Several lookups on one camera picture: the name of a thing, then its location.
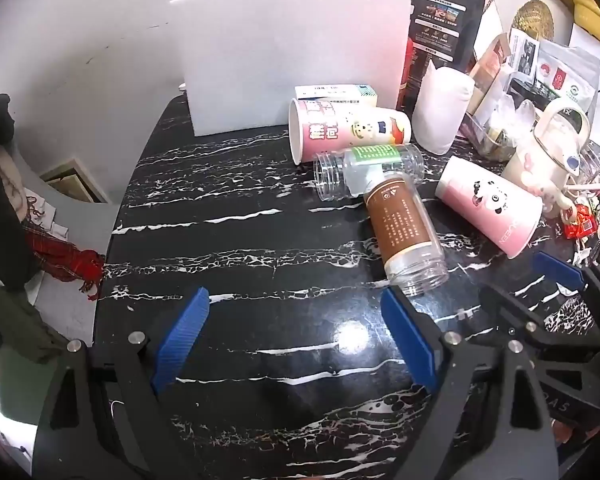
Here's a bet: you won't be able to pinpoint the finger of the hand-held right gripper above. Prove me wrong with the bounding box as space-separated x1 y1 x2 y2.
479 284 600 361
532 251 600 321

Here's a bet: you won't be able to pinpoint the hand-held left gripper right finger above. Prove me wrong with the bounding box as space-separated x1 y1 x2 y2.
380 287 563 480

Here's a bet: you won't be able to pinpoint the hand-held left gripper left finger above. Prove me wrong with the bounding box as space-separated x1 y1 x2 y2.
30 287 211 480

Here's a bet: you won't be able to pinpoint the pink panda print cup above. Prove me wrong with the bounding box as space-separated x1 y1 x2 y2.
434 156 545 260

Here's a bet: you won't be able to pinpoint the pink dog print cup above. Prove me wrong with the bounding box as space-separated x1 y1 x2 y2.
286 98 412 165

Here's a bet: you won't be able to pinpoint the red snack packet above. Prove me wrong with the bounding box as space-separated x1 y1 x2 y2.
565 205 600 241

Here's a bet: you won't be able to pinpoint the clear bottle brown label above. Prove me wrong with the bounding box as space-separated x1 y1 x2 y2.
364 178 450 295

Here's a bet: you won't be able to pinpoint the white electric kettle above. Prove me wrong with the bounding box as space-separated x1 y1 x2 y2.
502 97 592 221

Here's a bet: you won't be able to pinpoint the red plaid scarf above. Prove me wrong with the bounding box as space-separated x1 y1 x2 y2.
21 220 106 302

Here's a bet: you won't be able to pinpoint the clear plastic organizer tray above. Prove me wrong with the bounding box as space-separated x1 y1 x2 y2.
461 96 538 162

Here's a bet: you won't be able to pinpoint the green cloth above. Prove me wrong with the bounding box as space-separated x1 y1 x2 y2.
0 262 71 365

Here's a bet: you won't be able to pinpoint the clear bottle green label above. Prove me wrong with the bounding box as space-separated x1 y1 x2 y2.
313 143 424 202

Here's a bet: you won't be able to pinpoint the wooden framed panel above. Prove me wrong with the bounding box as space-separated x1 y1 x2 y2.
39 158 109 204

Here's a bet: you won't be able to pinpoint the white pouch red labels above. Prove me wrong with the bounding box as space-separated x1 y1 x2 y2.
534 40 600 113

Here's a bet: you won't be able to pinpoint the white paper roll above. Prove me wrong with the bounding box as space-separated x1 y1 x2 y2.
411 58 476 155

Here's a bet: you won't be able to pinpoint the brown paper pouch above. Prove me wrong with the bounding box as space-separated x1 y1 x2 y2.
467 32 512 111

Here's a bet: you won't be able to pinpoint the dark cloth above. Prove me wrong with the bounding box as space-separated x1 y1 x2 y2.
0 94 37 291

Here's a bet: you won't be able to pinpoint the red packaging box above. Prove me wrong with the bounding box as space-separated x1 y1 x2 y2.
396 37 431 113

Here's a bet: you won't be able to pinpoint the gold woven disc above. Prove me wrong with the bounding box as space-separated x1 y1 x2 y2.
511 1 555 41

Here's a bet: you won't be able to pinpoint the white teal carton box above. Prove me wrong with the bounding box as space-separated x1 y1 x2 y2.
294 83 379 109

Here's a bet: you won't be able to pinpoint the black printed pouch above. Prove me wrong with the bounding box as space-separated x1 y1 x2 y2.
411 0 486 75

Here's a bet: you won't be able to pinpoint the white foam board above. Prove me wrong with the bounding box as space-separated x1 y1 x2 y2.
169 0 414 137

